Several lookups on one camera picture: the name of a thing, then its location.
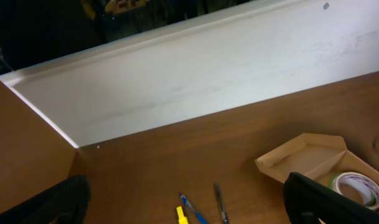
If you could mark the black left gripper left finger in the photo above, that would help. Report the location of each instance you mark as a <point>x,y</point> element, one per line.
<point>66,202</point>

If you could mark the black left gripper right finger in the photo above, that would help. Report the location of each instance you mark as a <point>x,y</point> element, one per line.
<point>307,201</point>

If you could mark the green tape roll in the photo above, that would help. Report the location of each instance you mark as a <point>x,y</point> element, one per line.
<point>354,187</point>

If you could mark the white masking tape roll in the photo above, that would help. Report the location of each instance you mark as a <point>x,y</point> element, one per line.
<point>374,187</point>

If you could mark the blue ballpoint pen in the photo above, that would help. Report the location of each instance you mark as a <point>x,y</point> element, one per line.
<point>197,214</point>

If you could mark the yellow highlighter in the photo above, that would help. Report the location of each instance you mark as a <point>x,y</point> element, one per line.
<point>182,219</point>

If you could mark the open cardboard box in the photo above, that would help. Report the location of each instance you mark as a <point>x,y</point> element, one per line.
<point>317,156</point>

